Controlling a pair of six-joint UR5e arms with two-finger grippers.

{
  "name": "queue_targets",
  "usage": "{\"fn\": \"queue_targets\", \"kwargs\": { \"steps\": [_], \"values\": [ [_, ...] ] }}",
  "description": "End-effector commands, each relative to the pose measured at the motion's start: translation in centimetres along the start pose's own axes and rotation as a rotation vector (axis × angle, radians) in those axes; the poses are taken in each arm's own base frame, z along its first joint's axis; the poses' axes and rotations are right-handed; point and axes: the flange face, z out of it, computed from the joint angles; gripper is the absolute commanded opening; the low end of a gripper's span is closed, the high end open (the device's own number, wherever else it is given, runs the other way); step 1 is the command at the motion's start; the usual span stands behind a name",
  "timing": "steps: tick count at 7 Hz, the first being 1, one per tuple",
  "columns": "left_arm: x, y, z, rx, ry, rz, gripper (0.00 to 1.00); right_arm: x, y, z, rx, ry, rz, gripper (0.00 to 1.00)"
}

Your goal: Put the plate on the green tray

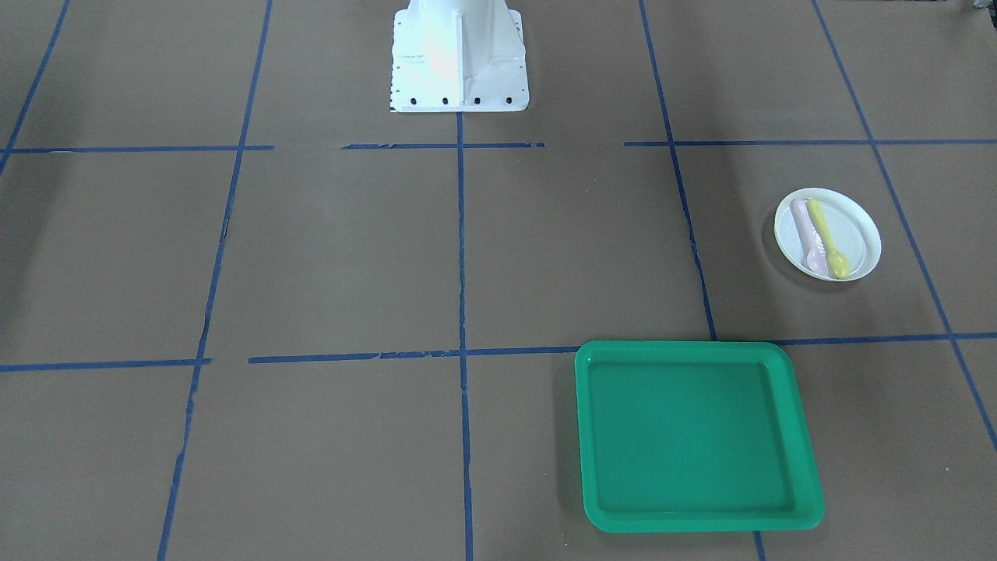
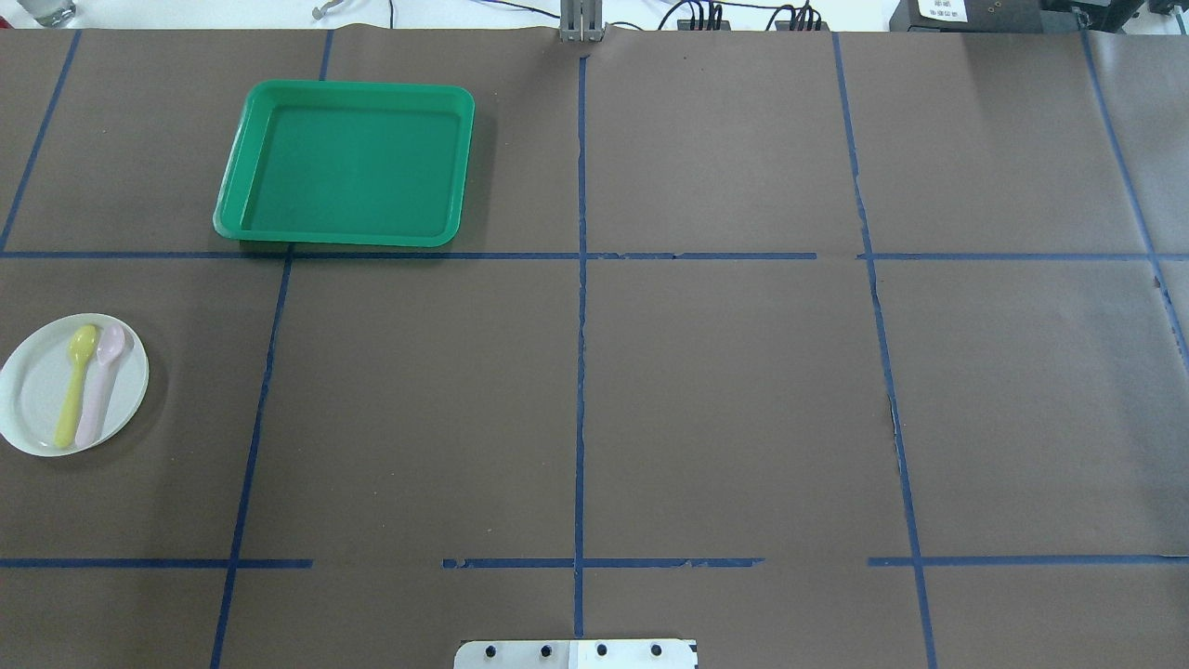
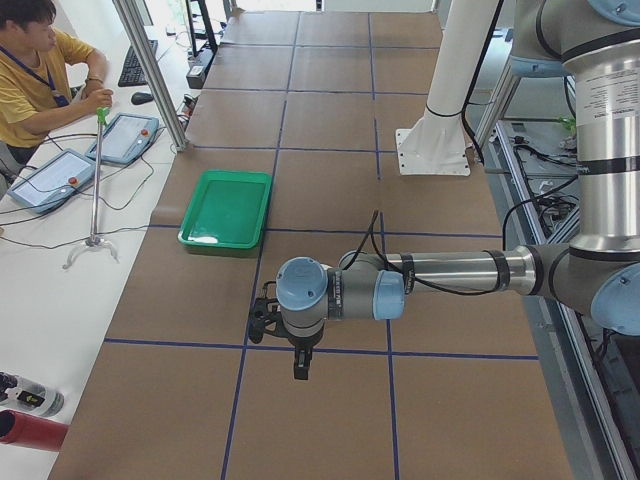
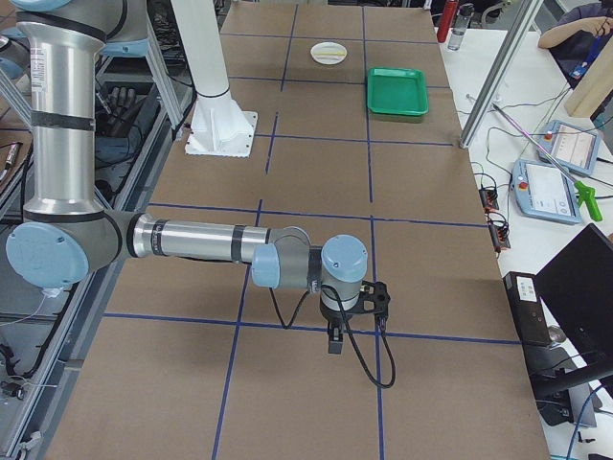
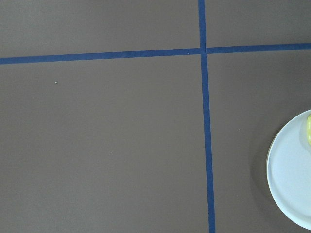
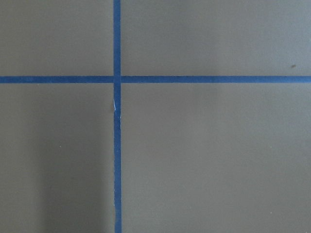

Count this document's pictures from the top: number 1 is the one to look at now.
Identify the pink plastic spoon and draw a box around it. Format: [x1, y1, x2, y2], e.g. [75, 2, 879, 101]
[790, 199, 830, 278]

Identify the white round plate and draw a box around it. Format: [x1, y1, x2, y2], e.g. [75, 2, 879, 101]
[773, 187, 883, 283]

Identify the yellow plastic spoon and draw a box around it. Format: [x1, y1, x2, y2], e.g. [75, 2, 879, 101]
[805, 198, 851, 281]

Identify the green plastic tray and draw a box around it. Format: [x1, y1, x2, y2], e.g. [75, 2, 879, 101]
[574, 340, 826, 534]

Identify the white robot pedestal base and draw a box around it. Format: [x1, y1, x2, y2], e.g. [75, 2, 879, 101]
[389, 1, 530, 113]

